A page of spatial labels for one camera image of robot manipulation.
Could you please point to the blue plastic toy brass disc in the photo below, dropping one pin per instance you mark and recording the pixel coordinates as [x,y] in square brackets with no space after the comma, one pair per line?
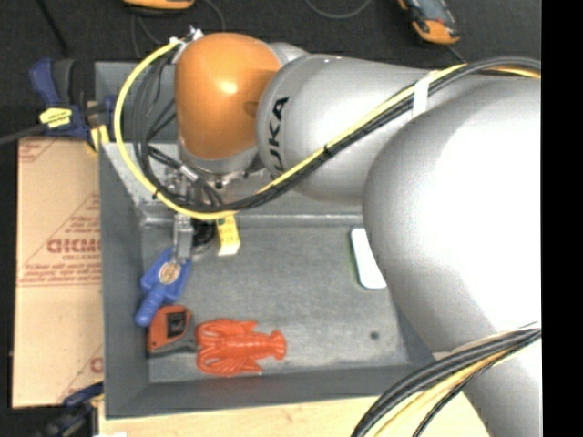
[159,289]

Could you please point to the brown cardboard board red print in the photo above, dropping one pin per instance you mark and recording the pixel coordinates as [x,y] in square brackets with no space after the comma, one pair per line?
[54,226]

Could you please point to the black cylinder on white bracket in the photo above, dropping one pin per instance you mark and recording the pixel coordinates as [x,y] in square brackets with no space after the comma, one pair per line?
[203,235]

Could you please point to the grey metal bin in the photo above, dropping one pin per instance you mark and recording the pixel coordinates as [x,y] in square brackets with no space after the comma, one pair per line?
[291,289]

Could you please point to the red toy lobster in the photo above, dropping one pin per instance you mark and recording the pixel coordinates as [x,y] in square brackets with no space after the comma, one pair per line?
[237,346]

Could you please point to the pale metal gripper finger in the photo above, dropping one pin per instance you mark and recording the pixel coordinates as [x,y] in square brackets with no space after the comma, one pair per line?
[183,241]

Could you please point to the white flat block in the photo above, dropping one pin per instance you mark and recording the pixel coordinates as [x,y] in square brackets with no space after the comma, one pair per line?
[366,257]

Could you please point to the orange and black tape measure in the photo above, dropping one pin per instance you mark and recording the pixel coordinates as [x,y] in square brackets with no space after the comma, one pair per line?
[168,330]

